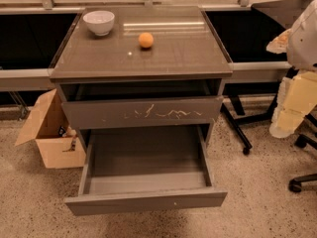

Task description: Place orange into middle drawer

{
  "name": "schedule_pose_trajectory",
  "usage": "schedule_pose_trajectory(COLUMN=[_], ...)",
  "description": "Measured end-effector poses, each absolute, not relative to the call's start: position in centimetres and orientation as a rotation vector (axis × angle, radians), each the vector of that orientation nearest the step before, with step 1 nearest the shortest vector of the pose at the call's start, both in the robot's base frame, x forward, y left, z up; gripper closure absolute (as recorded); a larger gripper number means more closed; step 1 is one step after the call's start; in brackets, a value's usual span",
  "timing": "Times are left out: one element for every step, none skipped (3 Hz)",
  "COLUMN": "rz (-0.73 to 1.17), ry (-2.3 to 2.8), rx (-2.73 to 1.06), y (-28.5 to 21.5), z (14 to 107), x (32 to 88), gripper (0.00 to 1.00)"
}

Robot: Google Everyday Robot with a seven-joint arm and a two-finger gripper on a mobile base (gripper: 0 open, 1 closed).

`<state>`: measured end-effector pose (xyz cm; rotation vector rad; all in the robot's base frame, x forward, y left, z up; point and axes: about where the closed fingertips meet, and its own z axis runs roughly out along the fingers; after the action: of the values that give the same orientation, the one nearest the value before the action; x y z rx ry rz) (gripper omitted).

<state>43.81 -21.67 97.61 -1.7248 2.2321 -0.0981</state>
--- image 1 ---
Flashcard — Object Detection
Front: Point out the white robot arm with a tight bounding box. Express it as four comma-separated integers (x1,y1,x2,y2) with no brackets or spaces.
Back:
266,0,317,138

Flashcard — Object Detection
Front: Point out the grey drawer cabinet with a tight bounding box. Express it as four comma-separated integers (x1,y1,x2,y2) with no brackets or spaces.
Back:
51,6,232,143

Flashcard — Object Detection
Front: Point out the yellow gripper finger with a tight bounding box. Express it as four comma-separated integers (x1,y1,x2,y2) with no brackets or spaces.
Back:
266,29,291,54
269,71,317,138

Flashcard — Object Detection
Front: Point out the black office chair base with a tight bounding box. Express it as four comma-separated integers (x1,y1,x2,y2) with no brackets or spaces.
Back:
288,114,317,192

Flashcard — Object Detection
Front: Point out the scratched middle grey drawer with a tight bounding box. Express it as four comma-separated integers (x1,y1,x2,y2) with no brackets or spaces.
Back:
62,80,223,129

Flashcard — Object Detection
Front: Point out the open bottom grey drawer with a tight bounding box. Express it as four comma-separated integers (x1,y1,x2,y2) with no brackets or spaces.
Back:
65,125,227,215

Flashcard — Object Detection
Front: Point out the open cardboard box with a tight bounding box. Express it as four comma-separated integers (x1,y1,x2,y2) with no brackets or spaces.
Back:
15,89,86,169

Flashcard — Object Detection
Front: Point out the orange fruit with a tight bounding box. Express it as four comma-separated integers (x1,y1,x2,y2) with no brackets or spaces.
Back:
138,33,154,49

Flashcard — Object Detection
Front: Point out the white ceramic bowl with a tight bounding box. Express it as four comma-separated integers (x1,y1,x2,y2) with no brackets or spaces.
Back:
83,10,115,36

